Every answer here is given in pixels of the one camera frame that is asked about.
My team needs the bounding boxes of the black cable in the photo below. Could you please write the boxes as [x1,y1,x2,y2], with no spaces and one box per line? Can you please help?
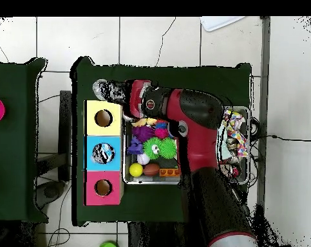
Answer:
[250,134,311,142]

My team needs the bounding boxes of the dark green side table cloth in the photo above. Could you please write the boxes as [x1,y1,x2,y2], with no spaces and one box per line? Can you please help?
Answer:
[0,57,49,223]

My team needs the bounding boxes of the smooth yellow ball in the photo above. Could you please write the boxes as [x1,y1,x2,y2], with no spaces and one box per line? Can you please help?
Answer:
[129,162,144,178]

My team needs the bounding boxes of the white tray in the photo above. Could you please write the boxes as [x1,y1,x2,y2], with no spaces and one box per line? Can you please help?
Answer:
[200,16,246,32]

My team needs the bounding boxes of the green spiky toy with eyes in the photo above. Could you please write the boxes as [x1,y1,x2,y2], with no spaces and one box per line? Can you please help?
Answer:
[142,136,178,160]

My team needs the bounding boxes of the purple spiky ball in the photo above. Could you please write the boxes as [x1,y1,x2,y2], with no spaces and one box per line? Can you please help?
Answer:
[132,125,156,142]

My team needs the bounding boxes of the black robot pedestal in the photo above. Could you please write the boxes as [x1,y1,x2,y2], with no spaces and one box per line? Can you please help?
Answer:
[127,222,187,247]

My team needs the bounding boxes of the shallow wire mesh bin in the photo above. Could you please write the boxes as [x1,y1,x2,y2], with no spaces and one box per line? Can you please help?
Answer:
[121,104,250,185]

